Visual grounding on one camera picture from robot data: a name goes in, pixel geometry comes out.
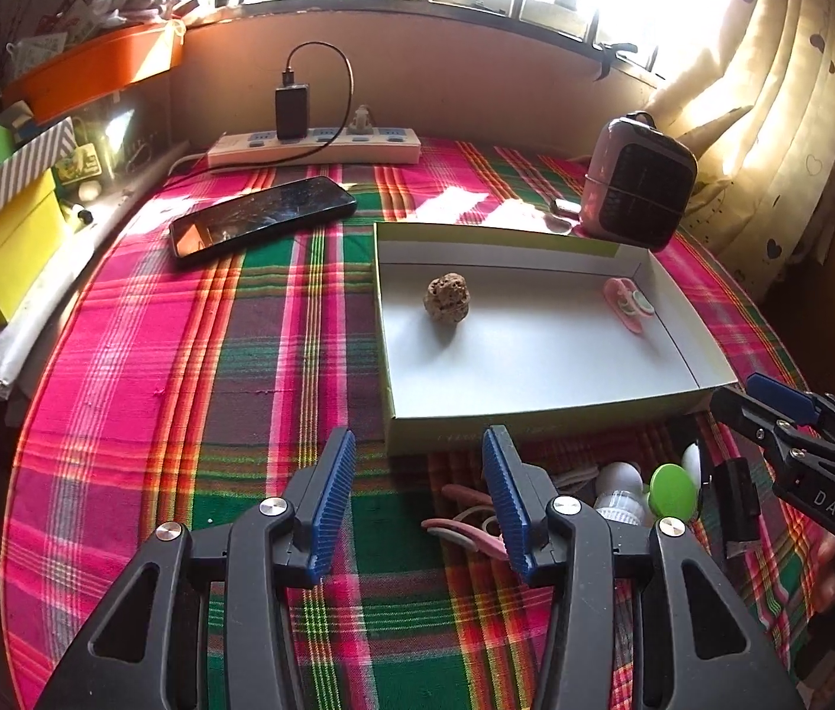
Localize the black smartphone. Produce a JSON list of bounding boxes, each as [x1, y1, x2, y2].
[[167, 176, 358, 266]]

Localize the white power strip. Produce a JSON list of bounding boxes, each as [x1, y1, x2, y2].
[[206, 127, 422, 167]]

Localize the orange tray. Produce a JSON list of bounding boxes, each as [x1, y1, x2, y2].
[[1, 20, 186, 124]]

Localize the plaid tablecloth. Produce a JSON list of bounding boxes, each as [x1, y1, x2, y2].
[[0, 134, 833, 710]]

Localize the white ribbed bottle cap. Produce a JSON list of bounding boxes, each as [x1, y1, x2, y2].
[[594, 461, 652, 527]]

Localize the green white suction knob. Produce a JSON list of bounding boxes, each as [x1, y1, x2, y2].
[[647, 443, 703, 522]]

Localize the cream heart curtain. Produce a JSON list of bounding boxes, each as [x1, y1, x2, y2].
[[647, 0, 835, 300]]

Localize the brown walnut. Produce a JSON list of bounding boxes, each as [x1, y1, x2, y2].
[[422, 273, 471, 325]]

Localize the white plug adapter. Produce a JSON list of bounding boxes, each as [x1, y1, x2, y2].
[[347, 104, 374, 136]]

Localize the striped box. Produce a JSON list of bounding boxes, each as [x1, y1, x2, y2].
[[0, 117, 76, 211]]

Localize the green white cardboard box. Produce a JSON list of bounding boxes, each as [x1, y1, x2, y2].
[[373, 221, 737, 455]]

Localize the small usb plug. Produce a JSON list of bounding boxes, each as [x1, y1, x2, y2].
[[552, 199, 581, 220]]

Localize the yellow box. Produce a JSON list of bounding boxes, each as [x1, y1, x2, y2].
[[0, 170, 70, 325]]

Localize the pink black mini heater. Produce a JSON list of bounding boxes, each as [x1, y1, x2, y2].
[[580, 111, 697, 251]]

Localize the black charger with cable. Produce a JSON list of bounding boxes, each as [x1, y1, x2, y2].
[[268, 40, 355, 167]]

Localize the pink nail clipper case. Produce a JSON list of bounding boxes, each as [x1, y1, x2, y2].
[[602, 277, 656, 335]]

